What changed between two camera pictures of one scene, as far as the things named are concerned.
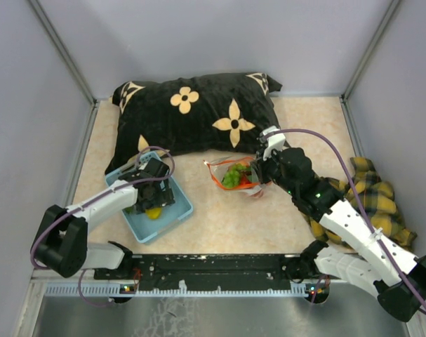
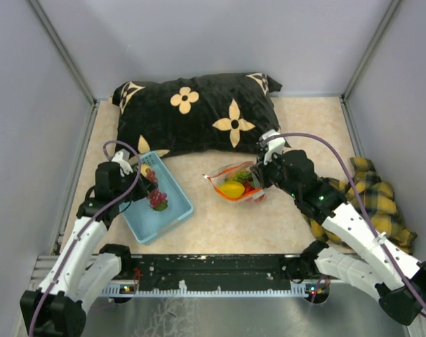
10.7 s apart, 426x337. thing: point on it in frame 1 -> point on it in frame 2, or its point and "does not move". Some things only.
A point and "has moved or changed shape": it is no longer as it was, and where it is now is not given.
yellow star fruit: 154,213 -> 232,189
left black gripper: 165,197 -> 144,188
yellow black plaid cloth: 378,200 does not move
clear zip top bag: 236,174 has moved or changed shape
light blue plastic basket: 146,228 does not move
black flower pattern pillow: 215,114 does not move
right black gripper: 260,166 does not move
